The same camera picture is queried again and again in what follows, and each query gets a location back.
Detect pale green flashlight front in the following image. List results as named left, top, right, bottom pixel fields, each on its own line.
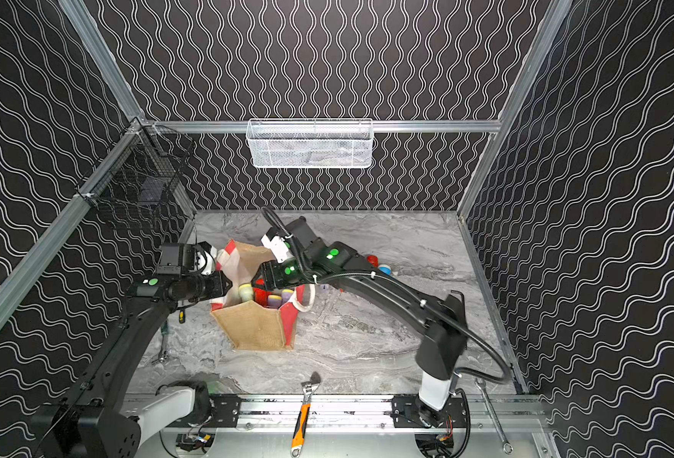
left=239, top=284, right=255, bottom=303

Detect white wire mesh basket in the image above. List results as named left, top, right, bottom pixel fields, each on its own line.
left=245, top=118, right=374, bottom=169

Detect black wire mesh basket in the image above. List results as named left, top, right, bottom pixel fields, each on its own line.
left=79, top=121, right=195, bottom=229

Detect orange handled adjustable wrench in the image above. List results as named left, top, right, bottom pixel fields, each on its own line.
left=290, top=371, right=322, bottom=457

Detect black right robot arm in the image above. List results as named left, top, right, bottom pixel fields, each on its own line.
left=254, top=206, right=513, bottom=427

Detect jute and red tote bag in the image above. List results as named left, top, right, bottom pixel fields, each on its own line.
left=210, top=240, right=316, bottom=351

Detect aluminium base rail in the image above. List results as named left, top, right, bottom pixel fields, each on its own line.
left=118, top=393, right=550, bottom=433

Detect blue flashlight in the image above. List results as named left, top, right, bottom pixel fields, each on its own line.
left=378, top=264, right=392, bottom=276

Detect purple flashlight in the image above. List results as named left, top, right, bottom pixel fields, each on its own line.
left=281, top=289, right=294, bottom=303
left=268, top=295, right=284, bottom=309

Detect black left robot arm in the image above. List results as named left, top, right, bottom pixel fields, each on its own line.
left=31, top=242, right=232, bottom=457

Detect silver combination wrench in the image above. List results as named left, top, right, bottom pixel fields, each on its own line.
left=474, top=378, right=514, bottom=455

